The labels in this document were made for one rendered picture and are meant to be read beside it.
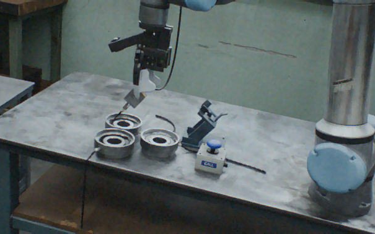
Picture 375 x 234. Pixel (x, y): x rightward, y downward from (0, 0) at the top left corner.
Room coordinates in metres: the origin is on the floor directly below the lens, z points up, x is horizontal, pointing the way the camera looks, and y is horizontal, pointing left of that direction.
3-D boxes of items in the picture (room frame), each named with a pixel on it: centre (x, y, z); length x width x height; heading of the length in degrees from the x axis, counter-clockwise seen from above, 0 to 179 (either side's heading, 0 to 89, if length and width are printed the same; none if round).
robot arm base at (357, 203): (0.99, -0.42, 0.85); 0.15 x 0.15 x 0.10
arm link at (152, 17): (1.16, 0.12, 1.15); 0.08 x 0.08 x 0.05
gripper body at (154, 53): (1.15, 0.11, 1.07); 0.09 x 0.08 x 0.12; 81
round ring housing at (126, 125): (1.17, 0.17, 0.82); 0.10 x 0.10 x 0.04
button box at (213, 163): (1.05, -0.09, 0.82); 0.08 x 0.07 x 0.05; 80
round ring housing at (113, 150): (1.05, 0.17, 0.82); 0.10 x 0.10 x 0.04
